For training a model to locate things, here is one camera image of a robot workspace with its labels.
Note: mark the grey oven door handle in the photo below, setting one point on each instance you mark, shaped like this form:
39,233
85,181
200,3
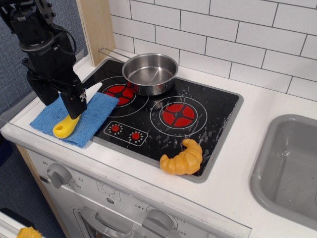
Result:
107,225

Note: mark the grey oven knob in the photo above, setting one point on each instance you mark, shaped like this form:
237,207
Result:
158,223

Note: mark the steel pot with handle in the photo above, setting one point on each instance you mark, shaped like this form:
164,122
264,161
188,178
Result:
149,74

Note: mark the yellow toy knife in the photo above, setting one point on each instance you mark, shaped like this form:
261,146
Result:
65,128

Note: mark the grey timer knob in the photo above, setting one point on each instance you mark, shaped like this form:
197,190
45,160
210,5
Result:
58,175

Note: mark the black toy stovetop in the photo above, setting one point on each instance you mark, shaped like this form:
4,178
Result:
146,128

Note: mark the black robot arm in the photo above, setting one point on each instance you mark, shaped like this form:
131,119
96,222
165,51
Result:
32,22

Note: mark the grey sink basin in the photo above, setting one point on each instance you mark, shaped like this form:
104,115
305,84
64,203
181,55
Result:
284,179

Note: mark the wooden post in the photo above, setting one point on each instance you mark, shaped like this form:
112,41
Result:
97,27

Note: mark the blue cloth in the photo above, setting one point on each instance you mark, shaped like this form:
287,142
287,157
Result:
98,109

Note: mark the orange toy croissant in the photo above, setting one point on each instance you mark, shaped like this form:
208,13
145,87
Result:
186,162

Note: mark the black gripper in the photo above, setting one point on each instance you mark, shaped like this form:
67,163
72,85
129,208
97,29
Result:
51,71

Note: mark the yellow object bottom left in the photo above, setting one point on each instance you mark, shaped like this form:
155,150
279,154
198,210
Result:
29,232

